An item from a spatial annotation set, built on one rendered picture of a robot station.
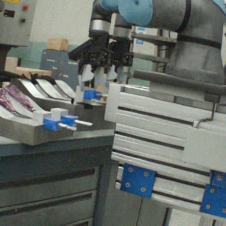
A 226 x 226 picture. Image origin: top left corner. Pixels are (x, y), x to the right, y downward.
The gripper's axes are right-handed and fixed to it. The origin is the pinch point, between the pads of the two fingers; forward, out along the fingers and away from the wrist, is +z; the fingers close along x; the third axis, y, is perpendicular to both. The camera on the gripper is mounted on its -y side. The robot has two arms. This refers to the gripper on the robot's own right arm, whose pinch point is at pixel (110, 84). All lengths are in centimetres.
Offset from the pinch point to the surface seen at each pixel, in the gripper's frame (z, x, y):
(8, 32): -19, -4, -73
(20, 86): 4.1, -36.0, -15.6
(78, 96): 3.6, -31.6, 11.4
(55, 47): -24, 476, -525
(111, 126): 14.2, -14.5, 14.3
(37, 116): 8, -59, 21
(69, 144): 17, -44, 21
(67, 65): 11, 482, -483
